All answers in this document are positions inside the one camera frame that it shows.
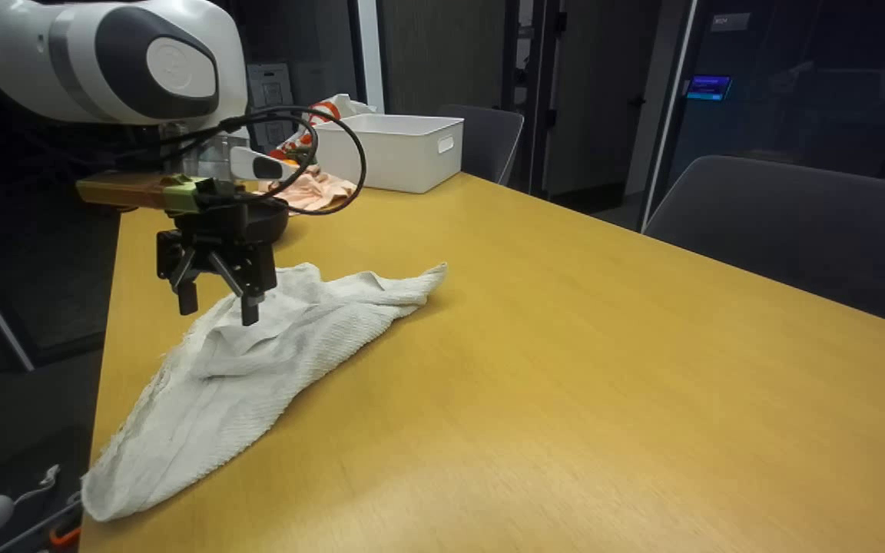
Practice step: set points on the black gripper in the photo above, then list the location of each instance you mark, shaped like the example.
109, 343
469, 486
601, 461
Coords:
223, 232

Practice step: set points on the grey towel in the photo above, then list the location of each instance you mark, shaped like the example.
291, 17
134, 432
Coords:
224, 382

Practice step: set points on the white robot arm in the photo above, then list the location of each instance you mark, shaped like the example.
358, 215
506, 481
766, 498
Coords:
174, 66

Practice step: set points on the pink crumpled towel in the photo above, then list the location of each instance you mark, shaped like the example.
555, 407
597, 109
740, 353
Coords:
314, 190

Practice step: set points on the orange white patterned bag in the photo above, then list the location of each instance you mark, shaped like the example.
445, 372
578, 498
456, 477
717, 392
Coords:
334, 109

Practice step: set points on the white plastic bin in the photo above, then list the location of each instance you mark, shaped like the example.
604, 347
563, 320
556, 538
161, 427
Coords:
390, 151

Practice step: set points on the grey chair behind bin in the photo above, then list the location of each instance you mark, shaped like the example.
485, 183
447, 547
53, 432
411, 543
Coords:
489, 138

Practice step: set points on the grey chair on right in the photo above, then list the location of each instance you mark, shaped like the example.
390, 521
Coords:
799, 224

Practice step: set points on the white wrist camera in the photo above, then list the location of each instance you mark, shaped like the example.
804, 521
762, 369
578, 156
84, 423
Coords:
231, 160

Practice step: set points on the orange handled tool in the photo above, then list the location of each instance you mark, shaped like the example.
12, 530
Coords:
53, 531

